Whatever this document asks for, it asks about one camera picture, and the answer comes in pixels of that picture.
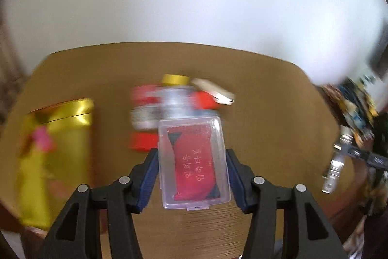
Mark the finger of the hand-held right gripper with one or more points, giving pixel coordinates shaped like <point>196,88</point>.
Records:
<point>363,157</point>

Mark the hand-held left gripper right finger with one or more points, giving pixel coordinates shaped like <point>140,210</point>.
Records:
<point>238,186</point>

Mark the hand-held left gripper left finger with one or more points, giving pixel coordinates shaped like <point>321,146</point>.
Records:
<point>148,181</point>

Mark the clear plastic case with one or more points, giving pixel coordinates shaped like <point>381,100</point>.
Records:
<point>166,186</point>

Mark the red towel packet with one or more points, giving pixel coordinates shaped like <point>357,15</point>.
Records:
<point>194,168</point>

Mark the gold tin box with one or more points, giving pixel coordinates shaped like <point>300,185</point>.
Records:
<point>69,140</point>

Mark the silver metal object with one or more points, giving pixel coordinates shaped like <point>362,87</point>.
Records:
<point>335,169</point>

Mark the colourful clutter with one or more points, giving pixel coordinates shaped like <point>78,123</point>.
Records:
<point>354,107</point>

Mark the red and white box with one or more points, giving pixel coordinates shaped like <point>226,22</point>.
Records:
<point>144,113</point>

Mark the clear bottle yellow cap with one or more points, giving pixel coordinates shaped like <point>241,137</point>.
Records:
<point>177,101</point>

